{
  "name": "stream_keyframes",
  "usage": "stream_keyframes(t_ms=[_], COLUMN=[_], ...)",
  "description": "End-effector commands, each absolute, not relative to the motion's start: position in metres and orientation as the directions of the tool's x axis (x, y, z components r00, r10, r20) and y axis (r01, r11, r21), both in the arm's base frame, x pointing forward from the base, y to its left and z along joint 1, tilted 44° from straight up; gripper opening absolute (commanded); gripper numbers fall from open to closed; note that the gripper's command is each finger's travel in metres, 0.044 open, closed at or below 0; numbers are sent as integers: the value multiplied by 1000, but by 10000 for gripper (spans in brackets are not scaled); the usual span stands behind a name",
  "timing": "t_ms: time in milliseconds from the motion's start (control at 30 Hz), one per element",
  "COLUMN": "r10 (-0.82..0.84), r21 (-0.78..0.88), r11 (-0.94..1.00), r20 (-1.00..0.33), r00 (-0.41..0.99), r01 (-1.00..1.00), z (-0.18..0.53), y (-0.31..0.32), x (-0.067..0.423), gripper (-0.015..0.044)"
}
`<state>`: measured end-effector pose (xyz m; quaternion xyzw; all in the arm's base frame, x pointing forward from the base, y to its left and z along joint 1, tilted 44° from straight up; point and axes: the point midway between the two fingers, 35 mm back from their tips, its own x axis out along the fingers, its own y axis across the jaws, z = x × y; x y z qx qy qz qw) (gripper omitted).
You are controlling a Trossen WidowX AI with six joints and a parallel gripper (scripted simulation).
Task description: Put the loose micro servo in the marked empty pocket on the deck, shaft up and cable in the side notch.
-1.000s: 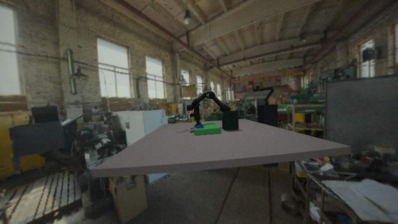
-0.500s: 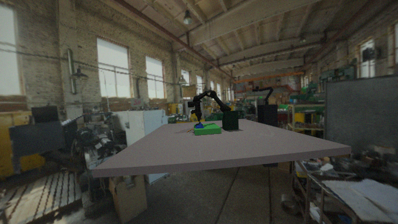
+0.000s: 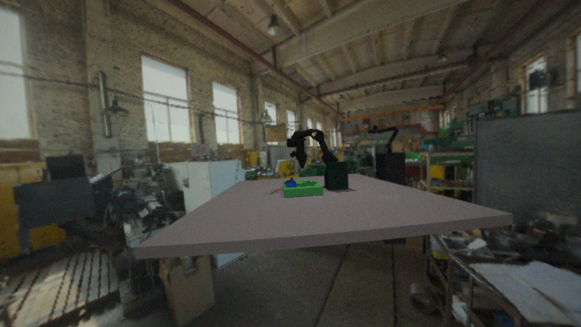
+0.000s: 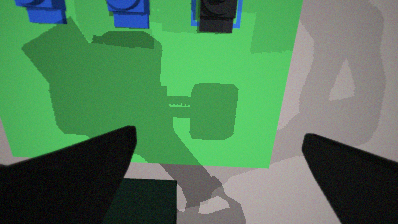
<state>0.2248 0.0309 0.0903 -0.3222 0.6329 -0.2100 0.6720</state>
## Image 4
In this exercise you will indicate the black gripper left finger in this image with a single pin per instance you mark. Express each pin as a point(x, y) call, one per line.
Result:
point(72, 185)

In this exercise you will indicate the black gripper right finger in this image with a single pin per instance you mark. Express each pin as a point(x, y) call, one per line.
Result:
point(361, 187)

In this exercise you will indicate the green flat panel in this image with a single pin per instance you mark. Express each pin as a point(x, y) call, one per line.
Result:
point(71, 70)

